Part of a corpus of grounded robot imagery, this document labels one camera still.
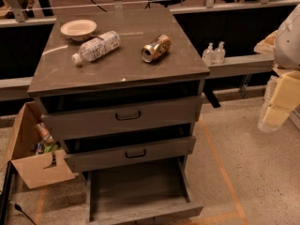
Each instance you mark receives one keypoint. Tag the white bowl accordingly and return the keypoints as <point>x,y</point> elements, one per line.
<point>78,30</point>

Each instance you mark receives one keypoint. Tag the right clear sanitizer bottle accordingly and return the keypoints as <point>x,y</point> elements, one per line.
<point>219,53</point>

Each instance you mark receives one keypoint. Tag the green snack bag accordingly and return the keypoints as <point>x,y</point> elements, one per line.
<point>51,148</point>

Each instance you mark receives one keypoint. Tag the grey drawer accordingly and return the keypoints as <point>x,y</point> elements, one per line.
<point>124,155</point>
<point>148,193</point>
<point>117,119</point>

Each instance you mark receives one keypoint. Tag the grey drawer cabinet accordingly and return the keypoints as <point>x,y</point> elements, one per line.
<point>120,77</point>

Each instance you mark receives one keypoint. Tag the grey bottom drawer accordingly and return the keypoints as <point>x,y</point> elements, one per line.
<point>148,193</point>

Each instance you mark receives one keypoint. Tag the left clear sanitizer bottle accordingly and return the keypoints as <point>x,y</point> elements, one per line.
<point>207,55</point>

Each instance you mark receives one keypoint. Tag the grey middle drawer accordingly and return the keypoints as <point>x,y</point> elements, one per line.
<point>124,155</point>

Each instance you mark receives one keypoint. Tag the grey top drawer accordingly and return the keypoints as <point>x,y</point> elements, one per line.
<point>117,119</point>

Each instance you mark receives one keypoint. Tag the clear sanitizer bottle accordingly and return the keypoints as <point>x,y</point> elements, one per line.
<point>219,53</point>
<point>207,55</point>

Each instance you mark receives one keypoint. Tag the brown cardboard box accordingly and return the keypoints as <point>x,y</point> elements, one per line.
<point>35,170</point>

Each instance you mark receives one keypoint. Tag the snack can in box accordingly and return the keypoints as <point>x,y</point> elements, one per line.
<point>44,133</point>

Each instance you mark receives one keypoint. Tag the clear plastic water bottle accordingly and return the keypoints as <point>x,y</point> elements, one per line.
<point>97,47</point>

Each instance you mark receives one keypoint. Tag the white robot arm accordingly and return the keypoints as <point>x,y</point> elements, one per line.
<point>284,43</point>

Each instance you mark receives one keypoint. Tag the orange soda can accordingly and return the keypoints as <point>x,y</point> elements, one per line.
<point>156,48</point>

